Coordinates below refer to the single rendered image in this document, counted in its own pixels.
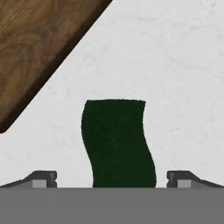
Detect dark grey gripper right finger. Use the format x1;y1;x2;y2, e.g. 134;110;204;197
165;170;224;189

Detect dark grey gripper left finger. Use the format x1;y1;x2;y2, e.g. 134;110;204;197
0;170;59;189

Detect dark green sponge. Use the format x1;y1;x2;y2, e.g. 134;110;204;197
80;99;158;189

